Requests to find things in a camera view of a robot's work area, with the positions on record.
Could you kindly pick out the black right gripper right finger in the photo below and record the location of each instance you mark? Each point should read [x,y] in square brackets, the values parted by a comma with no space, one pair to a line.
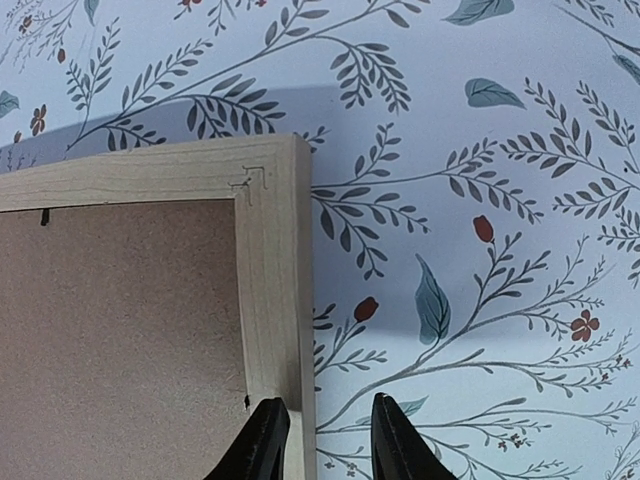
[397,449]

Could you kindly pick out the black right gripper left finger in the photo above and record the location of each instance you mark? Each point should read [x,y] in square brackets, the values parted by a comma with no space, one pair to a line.
[257,453]

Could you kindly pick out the floral patterned table cover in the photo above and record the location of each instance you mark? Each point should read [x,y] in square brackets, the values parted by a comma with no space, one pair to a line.
[475,196]

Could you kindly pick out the light wooden picture frame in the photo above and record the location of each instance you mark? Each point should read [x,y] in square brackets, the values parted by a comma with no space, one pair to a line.
[267,179]

